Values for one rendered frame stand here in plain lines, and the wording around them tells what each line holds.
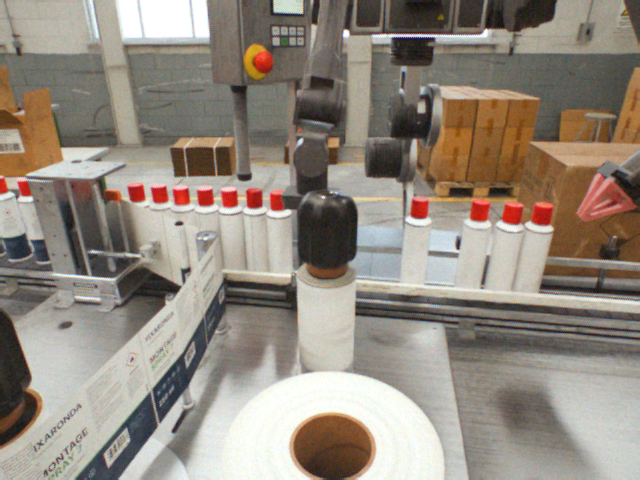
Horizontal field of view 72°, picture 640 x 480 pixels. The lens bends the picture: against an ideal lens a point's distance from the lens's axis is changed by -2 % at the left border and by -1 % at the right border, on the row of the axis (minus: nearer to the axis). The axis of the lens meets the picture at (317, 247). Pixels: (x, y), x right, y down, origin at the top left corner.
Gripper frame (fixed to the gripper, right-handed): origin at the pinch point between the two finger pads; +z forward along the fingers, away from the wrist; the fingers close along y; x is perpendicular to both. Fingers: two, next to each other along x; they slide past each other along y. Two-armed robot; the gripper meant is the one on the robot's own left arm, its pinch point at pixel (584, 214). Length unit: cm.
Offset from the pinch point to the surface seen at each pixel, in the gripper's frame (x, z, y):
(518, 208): -9.4, 7.1, 0.6
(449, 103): 18, 1, -333
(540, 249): -0.4, 9.6, 0.8
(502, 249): -5.3, 14.3, 1.0
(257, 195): -47, 39, 0
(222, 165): -108, 203, -370
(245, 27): -67, 17, 0
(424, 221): -19.6, 20.5, 0.4
